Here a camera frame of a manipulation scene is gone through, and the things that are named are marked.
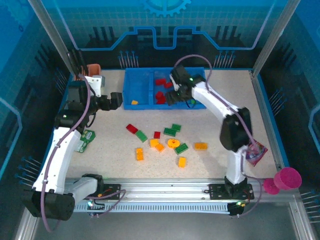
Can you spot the magenta plastic goblet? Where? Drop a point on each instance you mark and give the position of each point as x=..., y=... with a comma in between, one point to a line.
x=287, y=177

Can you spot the small circuit board with LEDs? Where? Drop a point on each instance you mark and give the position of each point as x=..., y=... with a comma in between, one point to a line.
x=95, y=206
x=237, y=207

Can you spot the right arm wrist camera box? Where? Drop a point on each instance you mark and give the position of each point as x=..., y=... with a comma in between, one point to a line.
x=176, y=87

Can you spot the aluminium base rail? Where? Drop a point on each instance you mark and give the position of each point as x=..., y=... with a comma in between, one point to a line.
x=162, y=187

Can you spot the small yellow lego brick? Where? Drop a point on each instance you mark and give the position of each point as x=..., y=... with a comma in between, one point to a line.
x=134, y=102

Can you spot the small green lego brick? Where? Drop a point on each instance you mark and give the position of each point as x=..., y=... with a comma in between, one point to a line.
x=176, y=127

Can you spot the small square red lego brick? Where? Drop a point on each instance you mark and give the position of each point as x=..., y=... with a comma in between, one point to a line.
x=157, y=135

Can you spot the black stick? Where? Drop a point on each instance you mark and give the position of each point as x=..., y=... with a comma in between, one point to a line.
x=72, y=65
x=80, y=62

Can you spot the aluminium frame post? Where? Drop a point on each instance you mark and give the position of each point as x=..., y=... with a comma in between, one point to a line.
x=52, y=37
x=275, y=35

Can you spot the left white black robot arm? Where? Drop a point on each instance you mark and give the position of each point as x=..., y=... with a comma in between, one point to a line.
x=57, y=160

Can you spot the long green lego brick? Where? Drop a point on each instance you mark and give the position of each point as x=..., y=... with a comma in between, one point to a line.
x=181, y=148
x=169, y=131

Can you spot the round yellow lego piece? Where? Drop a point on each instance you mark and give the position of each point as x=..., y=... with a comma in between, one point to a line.
x=170, y=144

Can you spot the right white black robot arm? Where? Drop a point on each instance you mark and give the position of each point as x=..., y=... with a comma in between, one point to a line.
x=212, y=97

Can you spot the purple pink snack packet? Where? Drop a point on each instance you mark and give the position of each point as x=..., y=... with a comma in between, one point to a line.
x=258, y=152

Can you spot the long red lego brick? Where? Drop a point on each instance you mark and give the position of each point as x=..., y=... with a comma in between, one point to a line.
x=131, y=128

